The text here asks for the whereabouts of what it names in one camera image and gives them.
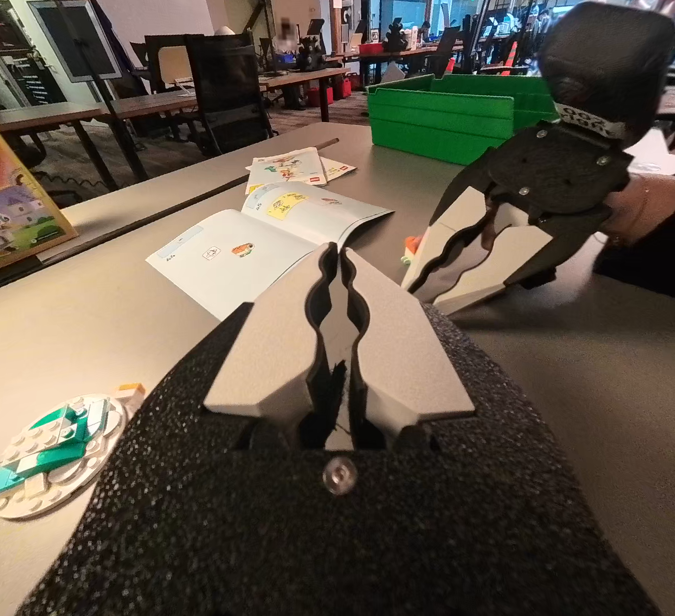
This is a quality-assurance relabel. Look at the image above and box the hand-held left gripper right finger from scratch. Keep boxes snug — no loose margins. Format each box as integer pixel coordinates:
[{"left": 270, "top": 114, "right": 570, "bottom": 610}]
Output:
[{"left": 340, "top": 247, "right": 476, "bottom": 436}]

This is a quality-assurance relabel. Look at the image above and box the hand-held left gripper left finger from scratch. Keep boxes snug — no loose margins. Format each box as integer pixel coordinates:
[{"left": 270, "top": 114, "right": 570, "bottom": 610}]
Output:
[{"left": 203, "top": 242, "right": 340, "bottom": 422}]

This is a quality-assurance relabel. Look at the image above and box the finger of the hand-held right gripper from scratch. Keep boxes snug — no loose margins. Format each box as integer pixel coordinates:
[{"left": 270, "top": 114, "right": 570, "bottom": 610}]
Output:
[
  {"left": 400, "top": 149, "right": 499, "bottom": 296},
  {"left": 431, "top": 201, "right": 554, "bottom": 317}
]

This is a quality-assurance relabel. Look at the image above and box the green plastic bin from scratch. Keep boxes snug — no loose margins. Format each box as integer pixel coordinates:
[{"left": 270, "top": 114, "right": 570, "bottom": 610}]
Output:
[{"left": 365, "top": 73, "right": 561, "bottom": 154}]

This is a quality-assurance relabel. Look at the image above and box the person's right forearm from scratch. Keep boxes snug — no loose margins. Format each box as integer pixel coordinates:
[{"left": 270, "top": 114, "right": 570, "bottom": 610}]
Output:
[{"left": 592, "top": 212, "right": 675, "bottom": 299}]

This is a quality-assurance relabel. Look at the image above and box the white orange lego piece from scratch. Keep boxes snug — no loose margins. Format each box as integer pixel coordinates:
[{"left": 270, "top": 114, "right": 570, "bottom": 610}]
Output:
[{"left": 112, "top": 382, "right": 147, "bottom": 410}]

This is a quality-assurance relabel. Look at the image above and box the round white lego plate build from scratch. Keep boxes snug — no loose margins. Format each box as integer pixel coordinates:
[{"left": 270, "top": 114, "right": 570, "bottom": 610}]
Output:
[{"left": 0, "top": 392, "right": 130, "bottom": 521}]

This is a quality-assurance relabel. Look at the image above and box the yellow lego box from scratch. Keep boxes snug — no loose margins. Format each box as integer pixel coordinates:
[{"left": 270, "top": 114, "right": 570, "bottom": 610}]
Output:
[{"left": 0, "top": 132, "right": 80, "bottom": 270}]

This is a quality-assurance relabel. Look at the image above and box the person's right hand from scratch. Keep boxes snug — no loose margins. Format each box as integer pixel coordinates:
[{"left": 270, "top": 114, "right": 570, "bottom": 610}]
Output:
[{"left": 598, "top": 172, "right": 675, "bottom": 250}]

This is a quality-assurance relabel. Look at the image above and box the light blue instruction booklet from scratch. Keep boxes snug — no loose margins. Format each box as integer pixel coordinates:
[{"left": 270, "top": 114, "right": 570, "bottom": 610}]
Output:
[{"left": 145, "top": 181, "right": 395, "bottom": 322}]

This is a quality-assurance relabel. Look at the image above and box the white picture instruction booklet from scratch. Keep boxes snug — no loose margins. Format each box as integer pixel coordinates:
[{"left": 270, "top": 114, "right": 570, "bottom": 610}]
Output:
[{"left": 245, "top": 147, "right": 329, "bottom": 196}]

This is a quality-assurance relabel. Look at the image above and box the brown work table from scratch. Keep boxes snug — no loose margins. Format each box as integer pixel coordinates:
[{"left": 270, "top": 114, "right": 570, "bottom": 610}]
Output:
[{"left": 258, "top": 66, "right": 352, "bottom": 123}]

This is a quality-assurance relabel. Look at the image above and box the black mesh chair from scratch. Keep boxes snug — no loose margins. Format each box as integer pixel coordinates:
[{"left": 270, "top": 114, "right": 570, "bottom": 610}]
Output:
[{"left": 184, "top": 32, "right": 276, "bottom": 157}]

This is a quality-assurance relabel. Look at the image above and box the long dark wooden table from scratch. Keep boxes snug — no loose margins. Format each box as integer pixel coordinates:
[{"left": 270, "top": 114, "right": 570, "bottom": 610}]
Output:
[{"left": 0, "top": 94, "right": 201, "bottom": 192}]

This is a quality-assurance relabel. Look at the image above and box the monitor on stand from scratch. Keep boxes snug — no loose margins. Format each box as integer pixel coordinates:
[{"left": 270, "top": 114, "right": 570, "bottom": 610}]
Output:
[{"left": 26, "top": 0, "right": 151, "bottom": 184}]

